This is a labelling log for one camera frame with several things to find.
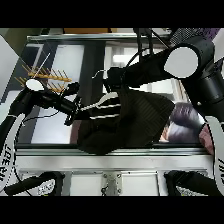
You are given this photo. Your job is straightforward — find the grey checked garment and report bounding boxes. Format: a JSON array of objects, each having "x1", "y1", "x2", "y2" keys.
[{"x1": 169, "y1": 28, "x2": 204, "y2": 46}]

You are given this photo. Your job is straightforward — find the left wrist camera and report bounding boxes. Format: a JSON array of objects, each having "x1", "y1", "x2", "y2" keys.
[{"x1": 60, "y1": 81, "x2": 81, "y2": 98}]

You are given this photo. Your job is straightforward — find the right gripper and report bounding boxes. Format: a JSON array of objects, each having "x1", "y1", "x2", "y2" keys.
[{"x1": 102, "y1": 66, "x2": 130, "y2": 95}]

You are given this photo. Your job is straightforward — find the dark brown garment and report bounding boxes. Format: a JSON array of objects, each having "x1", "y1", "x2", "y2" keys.
[{"x1": 76, "y1": 87, "x2": 176, "y2": 156}]

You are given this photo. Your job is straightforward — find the black cable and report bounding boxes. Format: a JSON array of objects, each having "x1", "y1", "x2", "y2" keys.
[
  {"x1": 125, "y1": 28, "x2": 169, "y2": 73},
  {"x1": 21, "y1": 111, "x2": 62, "y2": 125}
]

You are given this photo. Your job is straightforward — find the silver frame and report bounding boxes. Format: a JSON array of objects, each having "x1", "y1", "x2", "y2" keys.
[{"x1": 14, "y1": 32, "x2": 215, "y2": 197}]

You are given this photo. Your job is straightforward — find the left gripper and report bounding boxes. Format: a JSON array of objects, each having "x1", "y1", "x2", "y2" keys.
[{"x1": 64, "y1": 95, "x2": 84, "y2": 127}]

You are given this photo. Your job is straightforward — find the white clothes hanger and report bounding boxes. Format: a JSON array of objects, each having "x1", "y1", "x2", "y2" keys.
[{"x1": 79, "y1": 92, "x2": 122, "y2": 120}]

